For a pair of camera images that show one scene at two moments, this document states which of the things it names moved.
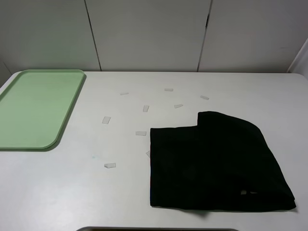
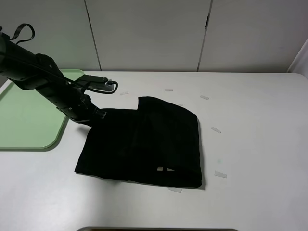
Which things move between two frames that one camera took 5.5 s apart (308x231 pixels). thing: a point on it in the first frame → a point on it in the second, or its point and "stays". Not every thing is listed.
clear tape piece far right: x=204 y=97 stays
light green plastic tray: x=34 y=106 stays
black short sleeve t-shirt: x=224 y=163 → x=158 y=143
